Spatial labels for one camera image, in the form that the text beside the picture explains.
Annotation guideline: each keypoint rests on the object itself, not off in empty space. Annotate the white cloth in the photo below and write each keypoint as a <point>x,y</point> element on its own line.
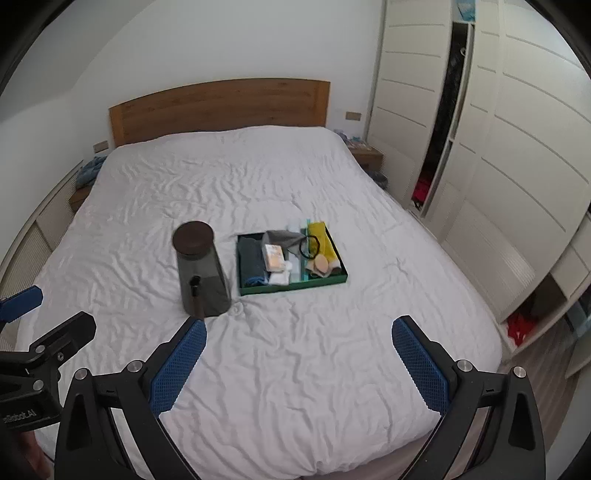
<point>281,278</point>

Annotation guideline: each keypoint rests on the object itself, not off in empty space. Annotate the wooden nightstand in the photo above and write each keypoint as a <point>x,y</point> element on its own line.
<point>369,158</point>
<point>78,198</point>

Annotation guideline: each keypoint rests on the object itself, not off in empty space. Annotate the right wooden nightstand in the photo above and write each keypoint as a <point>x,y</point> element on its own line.
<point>369,158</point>

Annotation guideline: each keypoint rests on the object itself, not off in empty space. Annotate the white wardrobe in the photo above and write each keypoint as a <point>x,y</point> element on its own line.
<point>482,112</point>

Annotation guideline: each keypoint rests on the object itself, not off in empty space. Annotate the small tissue packet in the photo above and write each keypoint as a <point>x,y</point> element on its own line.
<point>273,258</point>

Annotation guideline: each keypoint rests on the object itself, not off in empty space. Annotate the left wooden nightstand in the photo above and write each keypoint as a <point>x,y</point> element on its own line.
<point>78,198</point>

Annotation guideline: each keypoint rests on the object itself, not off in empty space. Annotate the clear zip bag blue slider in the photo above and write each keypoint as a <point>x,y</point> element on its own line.
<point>300,262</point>

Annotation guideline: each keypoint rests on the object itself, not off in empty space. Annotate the blue grey microfiber cloth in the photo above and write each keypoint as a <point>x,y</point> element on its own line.
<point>251,263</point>

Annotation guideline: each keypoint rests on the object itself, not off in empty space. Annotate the green tray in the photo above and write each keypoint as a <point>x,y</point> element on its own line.
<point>336,277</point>

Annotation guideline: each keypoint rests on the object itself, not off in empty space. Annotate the yellow towel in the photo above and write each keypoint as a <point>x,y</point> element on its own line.
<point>320,243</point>

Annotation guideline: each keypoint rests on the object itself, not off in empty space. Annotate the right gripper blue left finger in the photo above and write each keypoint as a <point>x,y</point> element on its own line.
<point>178,357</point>

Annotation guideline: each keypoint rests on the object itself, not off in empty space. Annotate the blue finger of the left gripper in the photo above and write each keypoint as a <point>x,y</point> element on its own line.
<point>14,307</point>
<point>62,342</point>

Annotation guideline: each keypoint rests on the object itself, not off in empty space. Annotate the beige round powder puff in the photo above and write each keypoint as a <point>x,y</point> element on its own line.
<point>321,266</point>

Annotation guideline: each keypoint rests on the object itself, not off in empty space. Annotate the grey face mask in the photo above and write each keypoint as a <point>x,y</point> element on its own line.
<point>287,240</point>

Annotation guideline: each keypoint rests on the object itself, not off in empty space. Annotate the teal towel on nightstand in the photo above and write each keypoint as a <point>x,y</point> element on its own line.
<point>87,175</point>

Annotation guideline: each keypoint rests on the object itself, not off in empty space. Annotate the white bed duvet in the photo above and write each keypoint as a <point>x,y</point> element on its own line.
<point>299,376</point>

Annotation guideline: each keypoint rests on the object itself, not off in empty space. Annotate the dark glass jar wooden lid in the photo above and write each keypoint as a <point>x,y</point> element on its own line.
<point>203,287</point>

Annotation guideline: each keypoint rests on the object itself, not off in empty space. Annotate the wooden headboard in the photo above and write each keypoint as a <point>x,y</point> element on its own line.
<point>221,106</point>

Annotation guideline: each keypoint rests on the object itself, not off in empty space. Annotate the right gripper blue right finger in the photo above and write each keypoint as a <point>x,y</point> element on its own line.
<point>425,361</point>

